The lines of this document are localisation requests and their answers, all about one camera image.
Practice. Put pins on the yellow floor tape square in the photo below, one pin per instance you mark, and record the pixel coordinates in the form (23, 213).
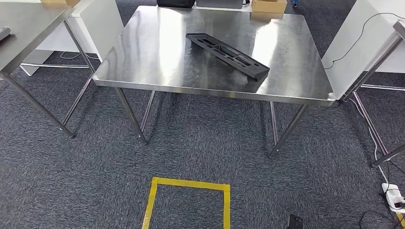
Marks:
(189, 183)

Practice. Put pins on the large cardboard box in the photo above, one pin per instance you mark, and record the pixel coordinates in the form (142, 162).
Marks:
(60, 2)

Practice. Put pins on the black zip case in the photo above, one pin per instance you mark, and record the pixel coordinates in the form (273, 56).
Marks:
(175, 3)

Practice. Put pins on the white power strip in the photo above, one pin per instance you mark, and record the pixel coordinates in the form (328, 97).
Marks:
(390, 196)

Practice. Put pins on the steel workbench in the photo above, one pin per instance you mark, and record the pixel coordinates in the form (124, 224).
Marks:
(158, 47)

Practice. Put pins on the white cabinet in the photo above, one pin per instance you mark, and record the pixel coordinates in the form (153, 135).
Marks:
(345, 75)
(101, 25)

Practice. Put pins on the small cardboard box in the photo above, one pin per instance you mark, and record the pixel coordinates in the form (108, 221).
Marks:
(269, 6)

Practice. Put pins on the black plastic plate frame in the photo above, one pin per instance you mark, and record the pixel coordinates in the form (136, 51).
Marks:
(261, 72)

